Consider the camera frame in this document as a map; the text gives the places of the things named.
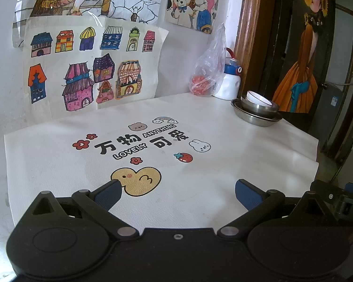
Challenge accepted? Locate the girl with teddy drawing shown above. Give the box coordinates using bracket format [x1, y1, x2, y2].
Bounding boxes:
[165, 0, 219, 34]

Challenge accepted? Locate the red round object in bag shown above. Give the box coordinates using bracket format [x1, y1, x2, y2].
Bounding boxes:
[190, 75, 211, 96]

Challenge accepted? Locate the white printed table mat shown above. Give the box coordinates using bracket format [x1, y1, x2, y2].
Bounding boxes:
[5, 94, 318, 230]

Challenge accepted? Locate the coloured houses drawing sheet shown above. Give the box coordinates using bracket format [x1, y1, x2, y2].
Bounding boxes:
[23, 15, 168, 125]

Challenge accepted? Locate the brown wooden door frame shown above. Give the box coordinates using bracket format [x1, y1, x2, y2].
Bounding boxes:
[235, 0, 275, 95]

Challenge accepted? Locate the clear plastic bag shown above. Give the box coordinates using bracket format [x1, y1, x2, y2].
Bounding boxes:
[189, 23, 226, 97]

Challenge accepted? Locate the white blue snowman bottle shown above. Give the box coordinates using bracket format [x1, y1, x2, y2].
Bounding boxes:
[213, 48, 242, 101]

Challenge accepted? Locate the deep steel bowl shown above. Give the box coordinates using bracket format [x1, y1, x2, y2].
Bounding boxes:
[241, 97, 279, 118]

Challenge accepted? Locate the white ceramic bowl red rim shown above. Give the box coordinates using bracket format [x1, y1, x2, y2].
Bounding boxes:
[246, 91, 272, 107]

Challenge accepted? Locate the painting of woman orange dress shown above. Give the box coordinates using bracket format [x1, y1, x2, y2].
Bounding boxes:
[272, 0, 335, 113]

